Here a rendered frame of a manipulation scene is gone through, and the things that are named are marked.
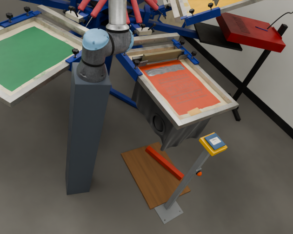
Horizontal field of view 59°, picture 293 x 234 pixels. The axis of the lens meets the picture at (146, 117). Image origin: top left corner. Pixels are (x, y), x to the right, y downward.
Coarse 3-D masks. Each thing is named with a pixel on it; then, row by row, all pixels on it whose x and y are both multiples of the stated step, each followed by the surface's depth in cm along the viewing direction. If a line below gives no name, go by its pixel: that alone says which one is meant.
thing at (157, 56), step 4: (152, 52) 191; (156, 52) 192; (160, 52) 193; (164, 52) 195; (168, 52) 197; (172, 52) 199; (176, 52) 202; (180, 52) 205; (144, 56) 186; (148, 56) 187; (152, 56) 189; (156, 56) 192; (160, 56) 195; (164, 56) 197; (168, 56) 200; (172, 56) 203; (176, 56) 206; (144, 60) 188; (148, 60) 191; (152, 60) 193; (156, 60) 196
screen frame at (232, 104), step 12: (144, 48) 205; (156, 48) 210; (168, 48) 218; (204, 72) 203; (144, 84) 175; (216, 84) 196; (156, 96) 169; (228, 96) 190; (168, 108) 164; (216, 108) 176; (228, 108) 180; (180, 120) 159; (192, 120) 162
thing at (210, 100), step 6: (174, 60) 211; (168, 72) 197; (174, 72) 199; (180, 72) 201; (186, 72) 203; (192, 78) 200; (198, 84) 196; (204, 90) 193; (210, 96) 190; (198, 102) 181; (204, 102) 183; (210, 102) 185; (216, 102) 187
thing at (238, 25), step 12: (228, 24) 253; (240, 24) 261; (252, 24) 269; (264, 24) 278; (228, 36) 244; (240, 36) 244; (252, 36) 247; (264, 36) 255; (276, 36) 263; (264, 48) 255; (276, 48) 256
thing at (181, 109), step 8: (152, 64) 199; (144, 72) 189; (152, 80) 185; (160, 88) 181; (168, 96) 178; (176, 104) 174; (184, 104) 176; (192, 104) 178; (176, 112) 168; (184, 112) 170
